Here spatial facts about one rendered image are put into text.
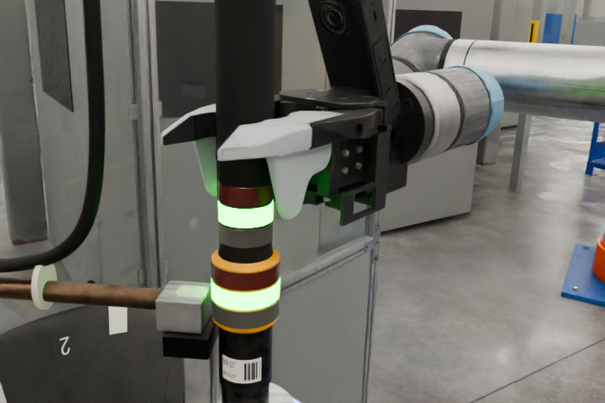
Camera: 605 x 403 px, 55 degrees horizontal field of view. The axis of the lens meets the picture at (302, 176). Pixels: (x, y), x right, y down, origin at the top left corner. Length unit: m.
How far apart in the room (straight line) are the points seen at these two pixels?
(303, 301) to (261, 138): 1.41
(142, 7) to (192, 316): 0.84
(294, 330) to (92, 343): 1.17
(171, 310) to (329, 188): 0.13
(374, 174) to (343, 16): 0.11
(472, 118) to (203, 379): 0.31
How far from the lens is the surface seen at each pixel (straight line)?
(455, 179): 5.03
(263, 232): 0.35
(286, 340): 1.70
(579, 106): 0.64
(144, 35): 1.16
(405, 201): 4.69
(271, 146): 0.31
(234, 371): 0.39
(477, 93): 0.55
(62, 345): 0.60
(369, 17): 0.40
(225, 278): 0.36
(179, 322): 0.39
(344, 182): 0.40
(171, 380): 0.56
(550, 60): 0.64
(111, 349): 0.58
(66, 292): 0.42
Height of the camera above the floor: 1.70
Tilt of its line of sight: 16 degrees down
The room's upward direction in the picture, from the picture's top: 2 degrees clockwise
